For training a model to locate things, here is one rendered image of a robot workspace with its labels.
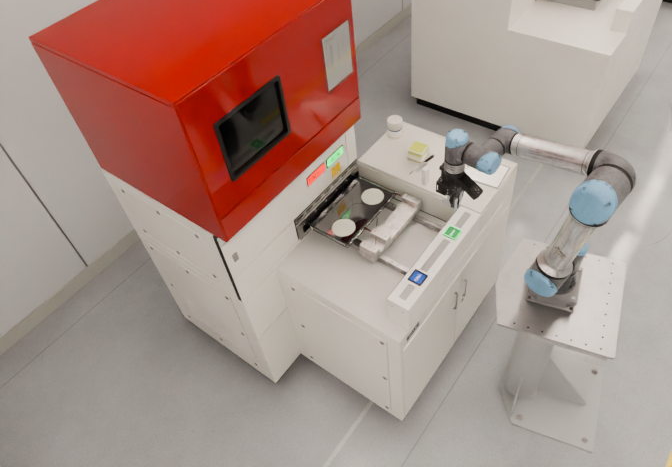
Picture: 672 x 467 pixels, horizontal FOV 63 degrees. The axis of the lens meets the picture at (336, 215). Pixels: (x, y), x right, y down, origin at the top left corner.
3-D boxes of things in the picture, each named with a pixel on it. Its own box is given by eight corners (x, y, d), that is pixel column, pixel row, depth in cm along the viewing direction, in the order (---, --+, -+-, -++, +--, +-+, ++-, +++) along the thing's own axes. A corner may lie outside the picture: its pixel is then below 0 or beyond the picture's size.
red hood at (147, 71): (100, 168, 226) (26, 37, 182) (236, 70, 266) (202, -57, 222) (228, 244, 191) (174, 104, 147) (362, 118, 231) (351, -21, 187)
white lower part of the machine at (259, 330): (187, 324, 316) (135, 232, 256) (280, 233, 356) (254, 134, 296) (278, 391, 283) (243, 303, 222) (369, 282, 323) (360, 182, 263)
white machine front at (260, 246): (238, 299, 224) (212, 236, 194) (355, 180, 264) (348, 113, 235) (243, 302, 222) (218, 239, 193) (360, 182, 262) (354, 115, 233)
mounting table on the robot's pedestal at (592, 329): (617, 281, 227) (626, 262, 217) (605, 375, 200) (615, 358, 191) (506, 253, 242) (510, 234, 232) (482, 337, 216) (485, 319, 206)
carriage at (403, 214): (359, 255, 229) (358, 250, 227) (406, 201, 247) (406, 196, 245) (374, 263, 225) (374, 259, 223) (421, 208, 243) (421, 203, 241)
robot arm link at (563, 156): (652, 150, 156) (501, 115, 188) (635, 169, 151) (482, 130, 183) (647, 183, 163) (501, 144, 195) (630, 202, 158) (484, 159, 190)
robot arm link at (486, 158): (510, 145, 178) (481, 132, 184) (490, 163, 173) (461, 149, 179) (506, 164, 184) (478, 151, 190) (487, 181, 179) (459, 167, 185)
